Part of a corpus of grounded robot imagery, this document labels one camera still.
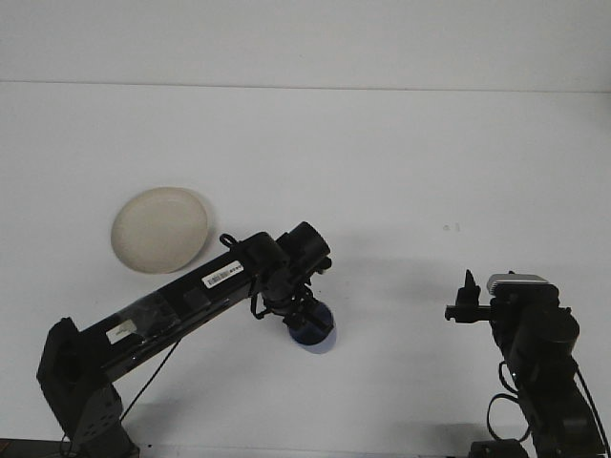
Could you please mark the pale round plate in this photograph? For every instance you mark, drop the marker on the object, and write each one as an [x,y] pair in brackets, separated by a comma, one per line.
[157,229]

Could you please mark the pale blue cup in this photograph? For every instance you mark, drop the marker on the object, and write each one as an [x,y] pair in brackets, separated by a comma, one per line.
[330,324]

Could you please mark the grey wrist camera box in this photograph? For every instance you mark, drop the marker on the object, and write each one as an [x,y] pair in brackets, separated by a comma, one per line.
[521,284]

